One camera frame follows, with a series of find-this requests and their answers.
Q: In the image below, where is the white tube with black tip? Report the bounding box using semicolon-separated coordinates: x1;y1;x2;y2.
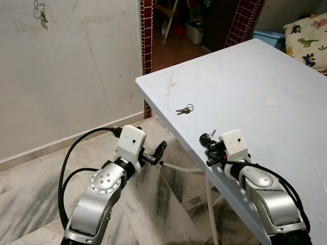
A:
159;161;206;174

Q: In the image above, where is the white plastic table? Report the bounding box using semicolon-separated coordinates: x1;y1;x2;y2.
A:
135;38;327;245

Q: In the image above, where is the white table leg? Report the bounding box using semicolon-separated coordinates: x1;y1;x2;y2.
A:
204;171;221;245

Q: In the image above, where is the white bin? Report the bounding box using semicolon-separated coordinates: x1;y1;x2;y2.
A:
185;20;205;45

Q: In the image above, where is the dark brown cabinet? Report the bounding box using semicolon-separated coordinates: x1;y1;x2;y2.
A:
205;0;241;52

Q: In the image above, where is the light blue plastic bin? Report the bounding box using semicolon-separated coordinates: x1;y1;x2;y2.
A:
253;30;286;51

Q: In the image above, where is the white metal stand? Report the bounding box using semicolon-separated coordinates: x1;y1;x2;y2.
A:
155;0;179;45

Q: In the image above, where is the wide red tiled pillar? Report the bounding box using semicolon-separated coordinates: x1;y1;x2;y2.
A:
225;0;265;49

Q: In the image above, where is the dinosaur print pillow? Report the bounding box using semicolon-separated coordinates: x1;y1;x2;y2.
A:
284;13;327;70

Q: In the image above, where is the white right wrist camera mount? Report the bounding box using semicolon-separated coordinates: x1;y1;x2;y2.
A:
220;129;251;160

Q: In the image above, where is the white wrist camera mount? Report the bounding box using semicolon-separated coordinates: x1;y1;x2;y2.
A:
115;126;147;172
220;129;251;160

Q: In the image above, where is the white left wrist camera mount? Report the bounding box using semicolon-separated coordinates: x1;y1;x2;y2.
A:
115;126;147;172

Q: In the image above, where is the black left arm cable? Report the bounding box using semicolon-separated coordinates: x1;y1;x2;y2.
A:
58;127;123;230
61;167;105;205

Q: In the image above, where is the narrow red tiled wall edge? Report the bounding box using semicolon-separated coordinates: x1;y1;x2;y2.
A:
140;0;154;119

